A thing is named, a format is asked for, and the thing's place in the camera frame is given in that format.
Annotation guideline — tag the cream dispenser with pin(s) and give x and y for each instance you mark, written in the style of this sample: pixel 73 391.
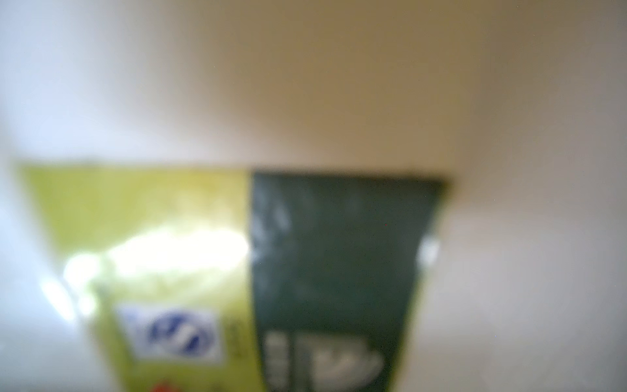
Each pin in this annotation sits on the cream dispenser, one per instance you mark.
pixel 521 104

